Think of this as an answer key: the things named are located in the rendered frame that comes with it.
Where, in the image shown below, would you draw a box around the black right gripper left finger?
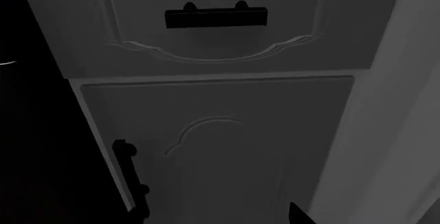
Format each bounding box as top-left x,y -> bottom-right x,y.
128,206 -> 151,224

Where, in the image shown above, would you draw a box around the black cabinet door handle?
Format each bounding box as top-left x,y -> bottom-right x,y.
111,138 -> 151,211

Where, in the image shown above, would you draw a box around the white cabinet frame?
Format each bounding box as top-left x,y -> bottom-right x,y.
67,0 -> 440,224

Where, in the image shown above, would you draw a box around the black appliance front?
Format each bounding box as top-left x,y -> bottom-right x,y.
0,0 -> 131,224

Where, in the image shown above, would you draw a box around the white cabinet door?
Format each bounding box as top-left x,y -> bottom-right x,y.
79,75 -> 355,224

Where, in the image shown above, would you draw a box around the white drawer front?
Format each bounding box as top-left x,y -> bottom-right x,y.
16,0 -> 406,80

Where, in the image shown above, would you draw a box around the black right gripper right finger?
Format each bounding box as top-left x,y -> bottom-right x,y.
288,201 -> 318,224

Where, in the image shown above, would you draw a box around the black drawer handle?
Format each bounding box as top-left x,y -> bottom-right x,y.
164,0 -> 269,30

